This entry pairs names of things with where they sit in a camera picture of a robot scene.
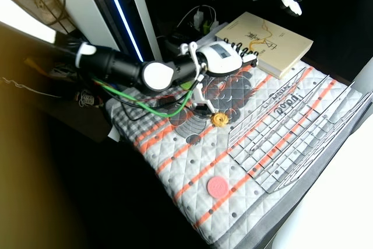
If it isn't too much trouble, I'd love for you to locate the cream hardcover book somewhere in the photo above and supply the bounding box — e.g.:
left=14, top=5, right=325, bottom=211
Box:
left=214, top=11, right=315, bottom=80

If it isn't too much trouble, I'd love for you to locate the white charger plug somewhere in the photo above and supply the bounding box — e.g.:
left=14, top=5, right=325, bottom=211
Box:
left=193, top=9, right=205, bottom=28

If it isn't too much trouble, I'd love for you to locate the yellow butter cookie toy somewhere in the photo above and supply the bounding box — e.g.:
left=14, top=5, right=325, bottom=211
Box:
left=210, top=111, right=230, bottom=128

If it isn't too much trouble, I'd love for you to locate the grey quilt with bear print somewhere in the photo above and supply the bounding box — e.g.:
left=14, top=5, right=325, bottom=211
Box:
left=104, top=36, right=372, bottom=247

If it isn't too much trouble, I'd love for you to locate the pink sandwich cookie toy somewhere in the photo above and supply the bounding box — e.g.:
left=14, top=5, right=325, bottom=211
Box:
left=207, top=176, right=230, bottom=198

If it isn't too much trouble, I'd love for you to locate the white robot body column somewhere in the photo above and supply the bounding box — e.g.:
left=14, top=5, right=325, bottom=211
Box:
left=39, top=0, right=163, bottom=63

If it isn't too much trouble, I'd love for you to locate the green cable of arm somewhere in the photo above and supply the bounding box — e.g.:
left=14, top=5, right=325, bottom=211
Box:
left=92, top=77, right=194, bottom=118

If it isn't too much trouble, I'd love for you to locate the wire dish rack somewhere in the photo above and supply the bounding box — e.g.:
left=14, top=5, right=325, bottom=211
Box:
left=227, top=66, right=373, bottom=194

